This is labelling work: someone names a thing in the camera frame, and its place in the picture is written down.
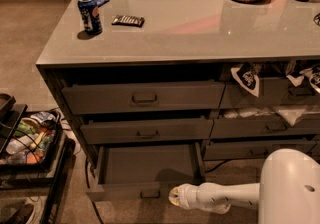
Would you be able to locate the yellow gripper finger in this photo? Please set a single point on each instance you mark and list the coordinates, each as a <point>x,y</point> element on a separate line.
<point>174,196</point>

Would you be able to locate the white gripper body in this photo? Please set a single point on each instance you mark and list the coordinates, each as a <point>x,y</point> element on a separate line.
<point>187,196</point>

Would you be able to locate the grey drawer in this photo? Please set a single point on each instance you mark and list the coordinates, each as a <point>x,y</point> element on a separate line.
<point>139,97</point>
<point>254,149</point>
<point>272,92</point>
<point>263,127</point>
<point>145,172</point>
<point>147,130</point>

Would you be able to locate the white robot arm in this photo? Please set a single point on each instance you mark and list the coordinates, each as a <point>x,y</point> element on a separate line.
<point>288,191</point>

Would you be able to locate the clear plastic bags in drawer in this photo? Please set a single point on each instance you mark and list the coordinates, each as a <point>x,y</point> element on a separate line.
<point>292,114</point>

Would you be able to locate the grey drawer cabinet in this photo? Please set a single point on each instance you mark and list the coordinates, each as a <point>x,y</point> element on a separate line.
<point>180,41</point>

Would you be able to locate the black cart rack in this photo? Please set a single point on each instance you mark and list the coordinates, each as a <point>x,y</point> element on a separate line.
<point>32,196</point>

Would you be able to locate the black tray of snacks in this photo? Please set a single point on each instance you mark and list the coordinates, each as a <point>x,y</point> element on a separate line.
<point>31,141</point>

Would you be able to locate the dark snack bar wrapper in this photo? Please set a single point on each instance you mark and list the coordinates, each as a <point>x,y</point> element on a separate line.
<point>127,20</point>

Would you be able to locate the blue pepsi can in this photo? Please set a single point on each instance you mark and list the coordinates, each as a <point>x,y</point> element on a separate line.
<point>89,10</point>

